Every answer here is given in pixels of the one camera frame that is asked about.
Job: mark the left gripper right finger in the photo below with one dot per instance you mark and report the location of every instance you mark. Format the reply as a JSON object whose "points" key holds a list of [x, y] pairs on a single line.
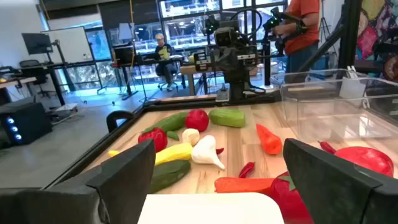
{"points": [[335, 199]]}

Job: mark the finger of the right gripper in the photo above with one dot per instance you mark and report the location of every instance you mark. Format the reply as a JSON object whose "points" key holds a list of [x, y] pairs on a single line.
{"points": [[224, 63], [238, 63]]}

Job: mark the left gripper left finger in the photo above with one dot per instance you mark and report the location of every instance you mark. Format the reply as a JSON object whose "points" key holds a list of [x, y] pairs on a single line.
{"points": [[118, 186]]}

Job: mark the red bell pepper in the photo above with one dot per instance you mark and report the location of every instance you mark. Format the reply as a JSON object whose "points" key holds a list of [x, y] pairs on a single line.
{"points": [[363, 158]]}

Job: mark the red pepper with green stem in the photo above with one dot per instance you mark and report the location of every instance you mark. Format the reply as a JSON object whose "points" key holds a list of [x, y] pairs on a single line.
{"points": [[286, 202]]}

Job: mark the dark green cucumber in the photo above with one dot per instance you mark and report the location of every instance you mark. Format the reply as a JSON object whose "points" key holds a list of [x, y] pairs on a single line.
{"points": [[169, 174]]}

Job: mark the red chili pepper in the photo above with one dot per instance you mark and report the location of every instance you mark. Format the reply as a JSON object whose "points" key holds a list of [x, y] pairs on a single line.
{"points": [[246, 169], [219, 151], [326, 147]]}

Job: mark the light green cucumber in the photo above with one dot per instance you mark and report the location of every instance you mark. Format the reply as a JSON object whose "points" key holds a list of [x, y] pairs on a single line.
{"points": [[227, 118]]}

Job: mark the round red tomato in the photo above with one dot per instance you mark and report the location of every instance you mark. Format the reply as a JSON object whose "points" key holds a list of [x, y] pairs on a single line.
{"points": [[196, 119]]}

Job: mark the red tomato with green calyx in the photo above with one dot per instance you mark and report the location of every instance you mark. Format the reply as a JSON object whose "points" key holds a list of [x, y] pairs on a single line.
{"points": [[154, 140]]}

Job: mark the medium green cucumber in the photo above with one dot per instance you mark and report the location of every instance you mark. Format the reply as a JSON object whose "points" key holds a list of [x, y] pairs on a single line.
{"points": [[169, 123]]}

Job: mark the green chili pepper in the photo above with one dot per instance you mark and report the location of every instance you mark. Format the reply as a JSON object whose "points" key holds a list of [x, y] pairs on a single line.
{"points": [[172, 135]]}

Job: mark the stubby orange carrot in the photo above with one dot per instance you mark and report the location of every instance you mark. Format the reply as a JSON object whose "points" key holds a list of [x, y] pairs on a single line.
{"points": [[269, 141]]}

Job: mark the large white garlic bulb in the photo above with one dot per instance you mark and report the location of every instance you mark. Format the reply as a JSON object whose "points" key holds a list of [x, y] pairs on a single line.
{"points": [[203, 152]]}

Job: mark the slender orange carrot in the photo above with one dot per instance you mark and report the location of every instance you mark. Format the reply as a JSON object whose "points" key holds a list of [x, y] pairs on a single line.
{"points": [[239, 185]]}

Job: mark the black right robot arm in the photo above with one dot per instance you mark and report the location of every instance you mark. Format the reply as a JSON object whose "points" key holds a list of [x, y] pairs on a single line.
{"points": [[237, 90]]}

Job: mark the small yellow pepper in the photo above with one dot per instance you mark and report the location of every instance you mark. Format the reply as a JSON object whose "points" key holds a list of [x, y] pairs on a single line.
{"points": [[112, 153]]}

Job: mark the person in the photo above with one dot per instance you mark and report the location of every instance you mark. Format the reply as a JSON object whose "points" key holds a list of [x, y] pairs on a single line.
{"points": [[164, 53], [303, 31]]}

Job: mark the clear plastic bin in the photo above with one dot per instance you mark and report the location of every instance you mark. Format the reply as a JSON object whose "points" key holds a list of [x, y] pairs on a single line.
{"points": [[314, 79], [326, 124]]}

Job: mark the white plastic bin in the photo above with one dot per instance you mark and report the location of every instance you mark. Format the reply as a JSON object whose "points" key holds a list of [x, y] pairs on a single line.
{"points": [[211, 208]]}

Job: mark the black computer with blue lights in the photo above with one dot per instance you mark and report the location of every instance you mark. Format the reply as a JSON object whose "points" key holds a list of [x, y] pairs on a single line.
{"points": [[25, 123]]}

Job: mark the whiteboard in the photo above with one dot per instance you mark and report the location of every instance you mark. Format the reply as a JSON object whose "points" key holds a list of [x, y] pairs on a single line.
{"points": [[71, 45]]}

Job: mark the black monitor on stand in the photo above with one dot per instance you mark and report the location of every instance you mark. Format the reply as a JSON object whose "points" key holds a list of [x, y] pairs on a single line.
{"points": [[37, 43]]}

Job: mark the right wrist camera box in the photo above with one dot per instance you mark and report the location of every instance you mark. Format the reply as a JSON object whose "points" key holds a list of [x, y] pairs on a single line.
{"points": [[227, 36]]}

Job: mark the black handheld camera rig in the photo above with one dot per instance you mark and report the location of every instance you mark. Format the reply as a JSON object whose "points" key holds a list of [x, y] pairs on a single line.
{"points": [[273, 21]]}

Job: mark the black frame bracket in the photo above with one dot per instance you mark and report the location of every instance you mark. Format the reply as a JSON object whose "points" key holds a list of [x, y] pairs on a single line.
{"points": [[112, 119]]}

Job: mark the colourful wall mural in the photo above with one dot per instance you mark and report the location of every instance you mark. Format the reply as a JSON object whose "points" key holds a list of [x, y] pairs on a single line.
{"points": [[376, 31]]}

